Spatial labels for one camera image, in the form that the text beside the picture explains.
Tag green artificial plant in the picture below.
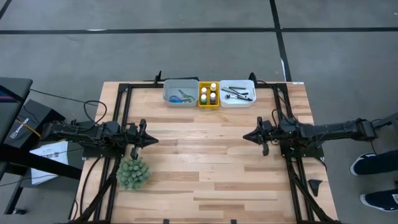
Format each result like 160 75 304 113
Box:
115 156 152 191

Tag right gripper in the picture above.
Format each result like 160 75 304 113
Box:
243 116 281 147

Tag grey plastic bin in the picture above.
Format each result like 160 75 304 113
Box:
162 78 200 108

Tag black cardboard box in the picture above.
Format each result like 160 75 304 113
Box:
2 98 66 150

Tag black plastic bracket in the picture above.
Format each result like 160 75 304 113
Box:
307 179 323 197

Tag white paper sheet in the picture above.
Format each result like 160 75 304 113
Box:
30 140 69 186

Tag person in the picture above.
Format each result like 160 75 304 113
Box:
349 150 398 213

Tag thin black cable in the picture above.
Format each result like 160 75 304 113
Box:
29 88 100 108

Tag yellow plastic basket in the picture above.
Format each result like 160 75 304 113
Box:
197 80 220 110

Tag black floor cable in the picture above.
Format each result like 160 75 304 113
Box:
368 119 398 166

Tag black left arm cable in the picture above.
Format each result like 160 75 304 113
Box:
83 100 108 125

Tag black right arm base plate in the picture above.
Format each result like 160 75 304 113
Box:
279 133 325 159

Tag black aluminium table frame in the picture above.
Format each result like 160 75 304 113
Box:
70 70 343 224

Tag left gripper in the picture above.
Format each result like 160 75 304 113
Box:
124 118 159 150

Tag black monitor stand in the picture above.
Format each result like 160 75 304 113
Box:
0 144 83 215

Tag green-handled scissors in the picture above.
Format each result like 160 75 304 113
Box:
178 88 196 103

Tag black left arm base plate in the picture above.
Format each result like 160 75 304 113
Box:
82 133 128 159

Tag fluffy grey makeup brush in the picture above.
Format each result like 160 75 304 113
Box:
224 94 253 102

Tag white plastic bin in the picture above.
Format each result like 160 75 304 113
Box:
218 78 257 108

